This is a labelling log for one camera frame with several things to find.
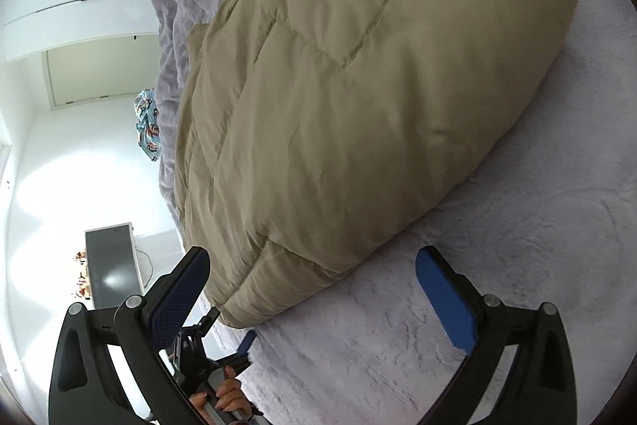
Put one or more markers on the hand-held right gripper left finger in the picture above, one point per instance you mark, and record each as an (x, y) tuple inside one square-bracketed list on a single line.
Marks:
[(181, 295)]

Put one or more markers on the person's left hand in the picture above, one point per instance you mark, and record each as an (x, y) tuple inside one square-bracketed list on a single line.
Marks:
[(229, 397)]

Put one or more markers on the white door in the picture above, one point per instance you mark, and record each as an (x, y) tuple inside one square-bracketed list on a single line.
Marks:
[(104, 66)]

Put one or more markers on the khaki puffer jacket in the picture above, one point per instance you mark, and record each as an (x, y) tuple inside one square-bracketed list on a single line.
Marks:
[(348, 106)]

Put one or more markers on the blue patterned cloth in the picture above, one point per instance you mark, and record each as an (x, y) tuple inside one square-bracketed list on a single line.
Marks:
[(148, 126)]

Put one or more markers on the purple fleece blanket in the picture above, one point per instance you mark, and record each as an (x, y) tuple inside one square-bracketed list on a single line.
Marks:
[(497, 231)]

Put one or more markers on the small colourful figurines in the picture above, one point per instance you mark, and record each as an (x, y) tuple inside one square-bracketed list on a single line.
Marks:
[(80, 275)]

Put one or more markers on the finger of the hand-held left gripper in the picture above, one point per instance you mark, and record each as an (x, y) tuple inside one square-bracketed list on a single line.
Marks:
[(247, 341), (209, 319)]

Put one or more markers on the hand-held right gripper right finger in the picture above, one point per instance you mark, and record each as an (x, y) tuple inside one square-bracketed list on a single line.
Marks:
[(445, 300)]

